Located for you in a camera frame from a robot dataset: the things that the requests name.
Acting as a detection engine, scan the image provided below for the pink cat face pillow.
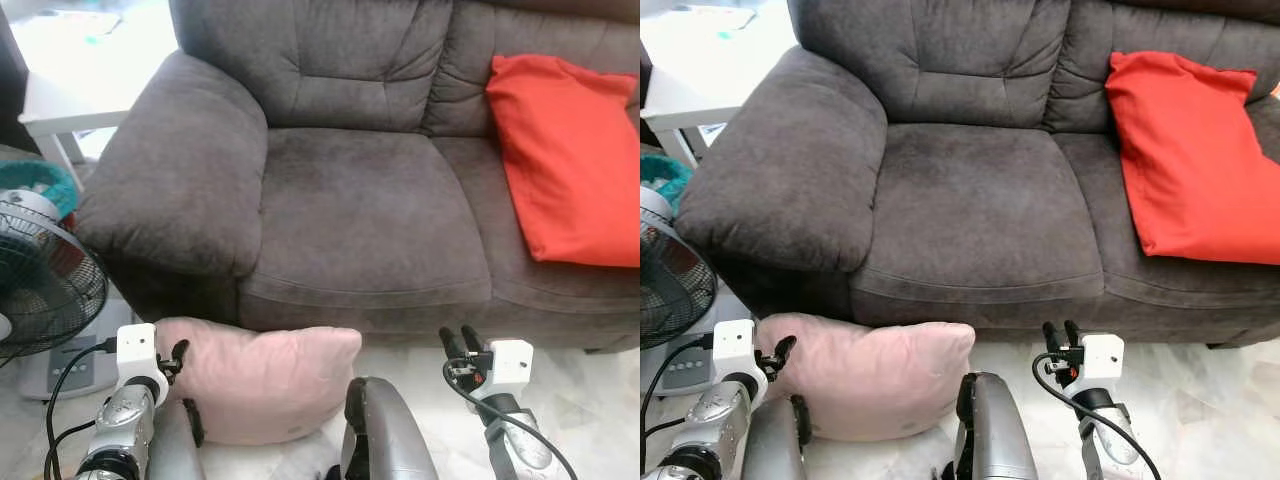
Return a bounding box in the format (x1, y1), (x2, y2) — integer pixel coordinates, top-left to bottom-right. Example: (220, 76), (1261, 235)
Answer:
(756, 312), (977, 444)
(154, 317), (364, 447)

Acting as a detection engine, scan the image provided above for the black and white floor fan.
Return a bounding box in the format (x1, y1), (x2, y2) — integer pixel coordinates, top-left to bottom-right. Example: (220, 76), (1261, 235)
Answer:
(0, 187), (133, 402)
(640, 184), (729, 397)

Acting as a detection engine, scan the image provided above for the dark grey fabric sofa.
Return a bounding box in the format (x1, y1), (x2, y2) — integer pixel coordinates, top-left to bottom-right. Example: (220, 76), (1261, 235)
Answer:
(675, 0), (1280, 351)
(75, 0), (641, 354)

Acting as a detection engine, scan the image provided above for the red pillow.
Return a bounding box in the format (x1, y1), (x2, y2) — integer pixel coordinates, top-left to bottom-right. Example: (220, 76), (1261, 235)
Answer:
(1104, 50), (1280, 267)
(485, 53), (641, 269)

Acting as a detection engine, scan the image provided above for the grey left robot leg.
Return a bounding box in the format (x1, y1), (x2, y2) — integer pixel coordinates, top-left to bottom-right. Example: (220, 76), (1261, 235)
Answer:
(742, 395), (813, 480)

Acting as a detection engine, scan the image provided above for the grey robot leg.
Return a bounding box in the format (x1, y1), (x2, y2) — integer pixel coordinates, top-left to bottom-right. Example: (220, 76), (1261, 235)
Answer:
(338, 376), (443, 480)
(742, 395), (813, 480)
(950, 371), (1043, 480)

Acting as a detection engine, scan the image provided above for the grey right robot leg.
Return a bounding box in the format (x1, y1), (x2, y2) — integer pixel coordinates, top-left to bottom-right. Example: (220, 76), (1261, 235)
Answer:
(950, 371), (1043, 480)
(338, 376), (443, 480)

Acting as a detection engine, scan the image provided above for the teal woven basket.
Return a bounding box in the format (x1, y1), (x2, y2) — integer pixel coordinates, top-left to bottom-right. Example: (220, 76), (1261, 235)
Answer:
(0, 159), (80, 223)
(640, 152), (694, 213)

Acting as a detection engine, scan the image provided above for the white side table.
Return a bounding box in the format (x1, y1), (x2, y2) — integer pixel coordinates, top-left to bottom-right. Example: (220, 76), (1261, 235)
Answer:
(640, 0), (803, 171)
(17, 0), (183, 193)

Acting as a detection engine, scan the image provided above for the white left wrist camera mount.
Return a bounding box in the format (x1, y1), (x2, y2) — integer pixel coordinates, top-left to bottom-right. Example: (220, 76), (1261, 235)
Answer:
(711, 319), (756, 387)
(115, 322), (160, 387)

